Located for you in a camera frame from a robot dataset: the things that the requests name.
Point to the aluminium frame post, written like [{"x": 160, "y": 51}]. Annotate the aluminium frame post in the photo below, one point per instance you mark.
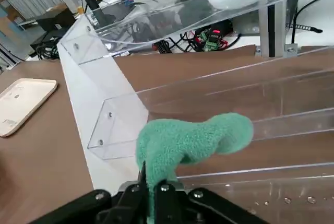
[{"x": 274, "y": 25}]

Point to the green circuit board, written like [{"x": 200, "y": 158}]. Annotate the green circuit board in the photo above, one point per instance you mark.
[{"x": 211, "y": 42}]

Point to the beige tray with rabbit print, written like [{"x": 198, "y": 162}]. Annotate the beige tray with rabbit print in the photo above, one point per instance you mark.
[{"x": 23, "y": 104}]

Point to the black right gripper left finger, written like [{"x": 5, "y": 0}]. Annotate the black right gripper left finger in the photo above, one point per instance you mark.
[{"x": 104, "y": 208}]

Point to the green fleece cloth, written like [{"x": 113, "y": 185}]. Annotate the green fleece cloth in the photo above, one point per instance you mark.
[{"x": 182, "y": 140}]

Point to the clear acrylic stepped shelf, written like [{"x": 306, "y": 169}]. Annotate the clear acrylic stepped shelf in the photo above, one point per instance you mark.
[{"x": 104, "y": 83}]

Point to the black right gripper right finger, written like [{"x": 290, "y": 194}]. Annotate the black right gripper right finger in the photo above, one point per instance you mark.
[{"x": 188, "y": 208}]

